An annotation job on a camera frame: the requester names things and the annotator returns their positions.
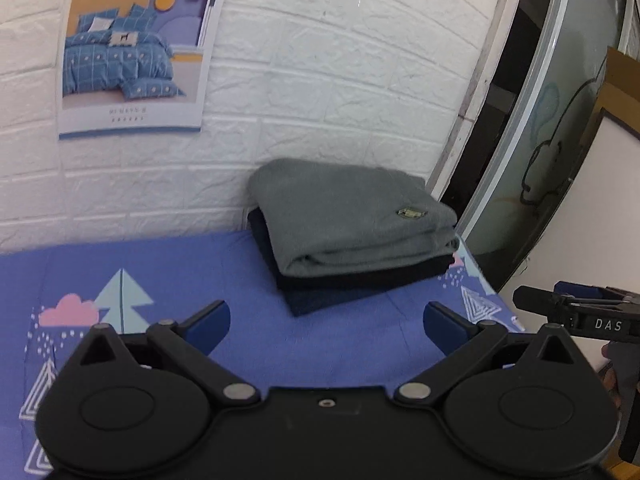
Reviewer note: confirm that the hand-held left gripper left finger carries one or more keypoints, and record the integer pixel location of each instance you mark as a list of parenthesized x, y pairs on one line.
[(210, 327)]

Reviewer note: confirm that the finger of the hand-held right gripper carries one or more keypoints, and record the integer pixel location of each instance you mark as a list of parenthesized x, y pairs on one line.
[(580, 287), (532, 299)]

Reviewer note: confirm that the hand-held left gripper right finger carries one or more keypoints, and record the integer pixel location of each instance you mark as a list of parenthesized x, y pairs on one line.
[(444, 327)]

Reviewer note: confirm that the grey pants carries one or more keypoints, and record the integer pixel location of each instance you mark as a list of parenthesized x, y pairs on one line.
[(340, 210)]

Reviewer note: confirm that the black folded pants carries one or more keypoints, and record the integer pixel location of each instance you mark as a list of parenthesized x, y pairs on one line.
[(360, 275)]

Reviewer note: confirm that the navy folded pants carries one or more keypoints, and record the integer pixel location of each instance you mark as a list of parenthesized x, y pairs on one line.
[(340, 299)]

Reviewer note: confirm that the person's right hand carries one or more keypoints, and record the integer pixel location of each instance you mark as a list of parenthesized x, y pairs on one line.
[(614, 385)]

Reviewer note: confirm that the blue printed bed sheet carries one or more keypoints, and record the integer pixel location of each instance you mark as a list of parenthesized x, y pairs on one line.
[(200, 270)]

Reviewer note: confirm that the glass door with cloud drawing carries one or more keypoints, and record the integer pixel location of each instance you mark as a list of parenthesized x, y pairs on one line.
[(550, 110)]

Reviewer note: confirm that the cardboard box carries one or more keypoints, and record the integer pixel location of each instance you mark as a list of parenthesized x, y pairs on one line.
[(625, 75)]

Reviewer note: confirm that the white door frame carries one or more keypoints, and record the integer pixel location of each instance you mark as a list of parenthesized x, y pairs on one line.
[(475, 85)]

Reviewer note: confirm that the bedding wall poster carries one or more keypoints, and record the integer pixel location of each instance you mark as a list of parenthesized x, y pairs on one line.
[(130, 60)]

